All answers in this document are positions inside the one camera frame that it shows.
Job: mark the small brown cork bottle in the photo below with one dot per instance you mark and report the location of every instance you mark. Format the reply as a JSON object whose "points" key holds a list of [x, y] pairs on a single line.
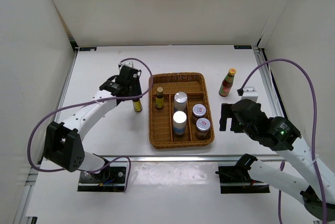
{"points": [[137, 105]]}

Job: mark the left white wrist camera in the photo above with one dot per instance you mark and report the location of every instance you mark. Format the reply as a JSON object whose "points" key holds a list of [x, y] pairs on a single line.
{"points": [[126, 63]]}

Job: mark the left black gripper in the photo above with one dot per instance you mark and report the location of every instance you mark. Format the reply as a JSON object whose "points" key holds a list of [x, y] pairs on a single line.
{"points": [[137, 88]]}

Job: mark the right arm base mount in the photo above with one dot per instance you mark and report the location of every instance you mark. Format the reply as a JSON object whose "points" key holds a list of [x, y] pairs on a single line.
{"points": [[236, 179]]}

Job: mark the right blue table label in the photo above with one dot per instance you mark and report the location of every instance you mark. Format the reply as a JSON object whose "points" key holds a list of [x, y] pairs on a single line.
{"points": [[240, 47]]}

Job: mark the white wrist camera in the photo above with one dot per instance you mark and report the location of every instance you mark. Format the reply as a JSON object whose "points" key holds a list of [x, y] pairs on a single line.
{"points": [[126, 63], [250, 93]]}

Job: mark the woven wicker divided basket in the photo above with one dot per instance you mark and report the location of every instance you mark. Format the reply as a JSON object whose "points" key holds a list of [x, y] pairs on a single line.
{"points": [[161, 134]]}

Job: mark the small yellow cork bottle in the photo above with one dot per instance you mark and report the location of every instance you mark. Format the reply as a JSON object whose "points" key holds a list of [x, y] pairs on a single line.
{"points": [[159, 99]]}

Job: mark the front aluminium rail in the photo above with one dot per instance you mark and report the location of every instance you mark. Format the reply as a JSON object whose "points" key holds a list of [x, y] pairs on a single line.
{"points": [[191, 158]]}

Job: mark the red label sauce bottle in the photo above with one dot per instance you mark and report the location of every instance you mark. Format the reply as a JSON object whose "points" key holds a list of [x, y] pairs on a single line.
{"points": [[227, 83]]}

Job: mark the brown jar white lid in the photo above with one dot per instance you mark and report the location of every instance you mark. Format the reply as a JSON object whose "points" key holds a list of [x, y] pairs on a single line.
{"points": [[202, 128], [198, 111]]}

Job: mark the blue table label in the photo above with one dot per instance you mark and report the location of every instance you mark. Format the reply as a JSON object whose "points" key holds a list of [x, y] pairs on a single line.
{"points": [[240, 47], [87, 49]]}

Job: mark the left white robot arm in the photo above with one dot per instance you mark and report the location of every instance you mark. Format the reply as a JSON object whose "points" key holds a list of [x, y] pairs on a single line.
{"points": [[63, 143]]}

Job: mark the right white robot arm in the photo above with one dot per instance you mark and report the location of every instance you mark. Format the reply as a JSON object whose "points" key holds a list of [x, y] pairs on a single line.
{"points": [[314, 188]]}

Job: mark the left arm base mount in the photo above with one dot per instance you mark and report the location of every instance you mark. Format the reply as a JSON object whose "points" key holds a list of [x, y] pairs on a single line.
{"points": [[113, 179]]}

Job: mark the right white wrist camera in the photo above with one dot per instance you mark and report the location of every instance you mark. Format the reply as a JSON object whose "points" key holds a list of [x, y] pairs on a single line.
{"points": [[250, 93]]}

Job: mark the silver lid blue can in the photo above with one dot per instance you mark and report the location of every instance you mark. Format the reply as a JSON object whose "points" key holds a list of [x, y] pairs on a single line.
{"points": [[179, 122]]}

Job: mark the left blue table label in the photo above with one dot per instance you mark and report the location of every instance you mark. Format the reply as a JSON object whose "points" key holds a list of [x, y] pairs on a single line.
{"points": [[87, 49]]}

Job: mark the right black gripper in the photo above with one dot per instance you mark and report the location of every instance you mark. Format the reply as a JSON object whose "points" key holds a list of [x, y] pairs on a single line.
{"points": [[226, 113]]}

